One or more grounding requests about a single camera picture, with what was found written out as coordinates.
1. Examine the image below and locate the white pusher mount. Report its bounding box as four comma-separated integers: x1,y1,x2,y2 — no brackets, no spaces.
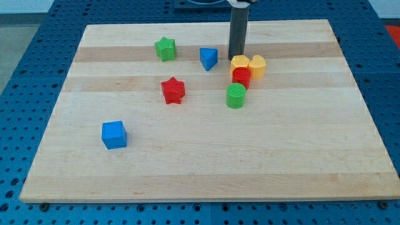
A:
227,0,257,8

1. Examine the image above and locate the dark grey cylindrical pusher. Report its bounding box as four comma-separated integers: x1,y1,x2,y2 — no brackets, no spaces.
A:
228,6,249,60

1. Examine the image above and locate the yellow hexagon block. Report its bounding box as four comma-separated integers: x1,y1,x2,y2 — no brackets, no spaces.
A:
230,55,250,74

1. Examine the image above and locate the green star block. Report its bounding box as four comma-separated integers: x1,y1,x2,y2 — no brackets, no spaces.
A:
154,37,176,61

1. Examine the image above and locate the red star block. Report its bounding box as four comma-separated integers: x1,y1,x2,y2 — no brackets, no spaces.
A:
161,77,186,104

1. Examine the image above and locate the blue triangle block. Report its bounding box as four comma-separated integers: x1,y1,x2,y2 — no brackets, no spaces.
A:
199,47,218,71

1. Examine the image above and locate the yellow heart block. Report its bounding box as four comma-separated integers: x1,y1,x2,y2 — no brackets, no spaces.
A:
248,55,266,79

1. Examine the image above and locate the red cylinder block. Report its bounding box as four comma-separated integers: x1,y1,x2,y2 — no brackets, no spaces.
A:
232,67,251,89

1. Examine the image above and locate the green cylinder block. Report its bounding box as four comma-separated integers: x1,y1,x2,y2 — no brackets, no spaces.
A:
226,83,246,109

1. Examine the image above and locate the wooden board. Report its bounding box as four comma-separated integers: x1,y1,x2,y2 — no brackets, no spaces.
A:
20,19,399,203

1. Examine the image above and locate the blue cube block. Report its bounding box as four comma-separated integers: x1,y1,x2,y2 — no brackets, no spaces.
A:
101,121,127,149

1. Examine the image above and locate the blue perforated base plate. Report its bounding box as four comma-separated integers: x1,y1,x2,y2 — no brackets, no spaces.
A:
1,0,399,224

